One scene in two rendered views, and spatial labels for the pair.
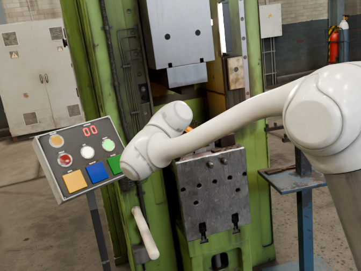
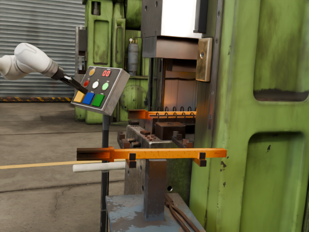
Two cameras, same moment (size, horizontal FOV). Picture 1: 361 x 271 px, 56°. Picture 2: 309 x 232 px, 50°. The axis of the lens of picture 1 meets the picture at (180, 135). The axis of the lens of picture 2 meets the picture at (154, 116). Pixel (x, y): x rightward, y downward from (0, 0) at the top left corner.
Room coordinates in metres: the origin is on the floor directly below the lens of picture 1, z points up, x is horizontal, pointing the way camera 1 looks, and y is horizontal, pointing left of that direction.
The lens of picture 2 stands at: (1.54, -1.70, 1.26)
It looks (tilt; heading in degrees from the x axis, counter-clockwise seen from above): 9 degrees down; 85
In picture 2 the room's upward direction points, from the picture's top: 3 degrees clockwise
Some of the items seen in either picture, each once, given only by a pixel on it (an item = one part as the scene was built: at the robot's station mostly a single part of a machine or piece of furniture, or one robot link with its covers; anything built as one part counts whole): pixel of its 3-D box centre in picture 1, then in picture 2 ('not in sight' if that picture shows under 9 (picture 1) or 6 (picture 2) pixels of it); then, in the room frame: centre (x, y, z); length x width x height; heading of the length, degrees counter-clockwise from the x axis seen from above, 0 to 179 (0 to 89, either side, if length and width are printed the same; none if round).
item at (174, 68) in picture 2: (179, 85); (197, 66); (1.89, -0.03, 1.24); 0.30 x 0.07 x 0.06; 15
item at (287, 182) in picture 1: (303, 174); (152, 219); (1.65, -0.62, 0.72); 0.40 x 0.30 x 0.02; 98
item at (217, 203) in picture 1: (197, 176); (186, 173); (1.87, -0.07, 0.69); 0.56 x 0.38 x 0.45; 15
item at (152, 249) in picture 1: (144, 230); (110, 166); (1.46, 0.24, 0.62); 0.44 x 0.05 x 0.05; 15
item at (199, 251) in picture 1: (205, 242); not in sight; (1.87, -0.07, 0.23); 0.55 x 0.37 x 0.47; 15
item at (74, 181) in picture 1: (74, 181); (80, 96); (1.25, 0.44, 1.01); 0.07 x 0.05 x 0.07; 130
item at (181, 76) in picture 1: (175, 72); (188, 49); (1.84, -0.02, 1.32); 0.42 x 0.20 x 0.10; 15
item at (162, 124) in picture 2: (223, 137); (170, 130); (1.75, -0.23, 0.95); 0.12 x 0.08 x 0.06; 15
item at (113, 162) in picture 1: (117, 164); (98, 100); (1.38, 0.29, 1.01); 0.07 x 0.05 x 0.07; 130
